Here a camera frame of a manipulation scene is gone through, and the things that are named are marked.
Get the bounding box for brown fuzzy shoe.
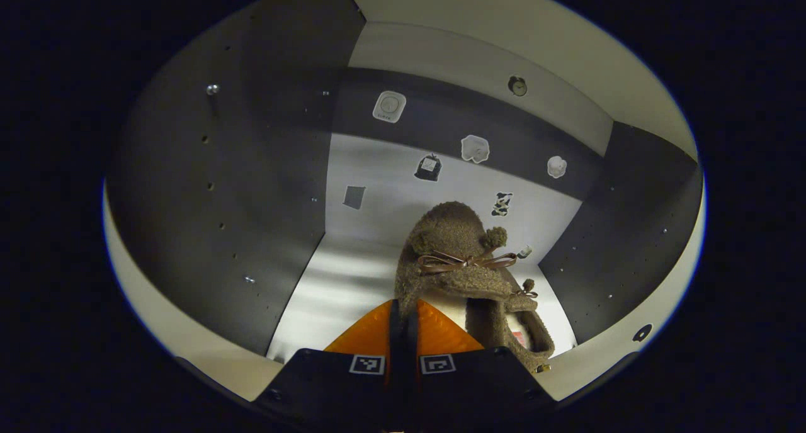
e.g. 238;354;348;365
394;200;526;320
466;279;556;374

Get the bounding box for white shoe cabinet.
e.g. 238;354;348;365
102;0;707;415

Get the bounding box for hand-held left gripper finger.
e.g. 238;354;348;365
252;300;404;430
403;299;558;429

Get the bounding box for white cabinet shelf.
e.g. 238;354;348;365
266;235;579;363
340;0;698;160

